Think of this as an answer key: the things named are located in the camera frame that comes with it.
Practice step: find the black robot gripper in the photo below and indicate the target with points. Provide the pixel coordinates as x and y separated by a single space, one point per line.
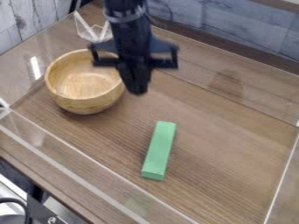
135 52

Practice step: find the green rectangular block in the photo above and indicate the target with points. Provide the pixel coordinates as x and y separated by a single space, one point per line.
159 151

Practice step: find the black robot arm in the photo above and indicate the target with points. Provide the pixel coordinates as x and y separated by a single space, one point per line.
120 11

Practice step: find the round wooden bowl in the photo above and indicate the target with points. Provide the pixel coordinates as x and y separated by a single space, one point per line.
83 89

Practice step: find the black metal table clamp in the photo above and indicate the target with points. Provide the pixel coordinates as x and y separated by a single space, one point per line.
40 215

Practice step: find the clear acrylic corner bracket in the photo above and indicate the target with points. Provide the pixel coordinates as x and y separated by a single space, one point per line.
92 33

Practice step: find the clear acrylic enclosure wall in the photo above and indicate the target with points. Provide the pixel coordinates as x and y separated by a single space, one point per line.
235 109

